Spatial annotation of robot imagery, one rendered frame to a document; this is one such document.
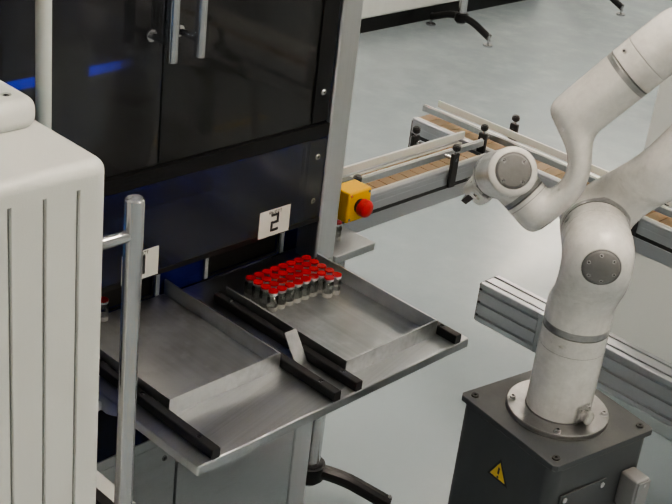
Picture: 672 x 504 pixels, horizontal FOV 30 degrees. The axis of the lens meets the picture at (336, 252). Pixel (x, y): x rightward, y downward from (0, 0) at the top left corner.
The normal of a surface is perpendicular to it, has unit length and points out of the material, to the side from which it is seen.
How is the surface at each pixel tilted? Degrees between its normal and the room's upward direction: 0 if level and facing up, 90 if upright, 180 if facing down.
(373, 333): 0
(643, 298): 90
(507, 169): 64
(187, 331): 0
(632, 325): 90
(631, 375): 90
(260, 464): 90
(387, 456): 0
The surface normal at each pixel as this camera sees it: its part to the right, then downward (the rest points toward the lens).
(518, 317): -0.70, 0.26
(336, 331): 0.11, -0.89
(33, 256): 0.70, 0.39
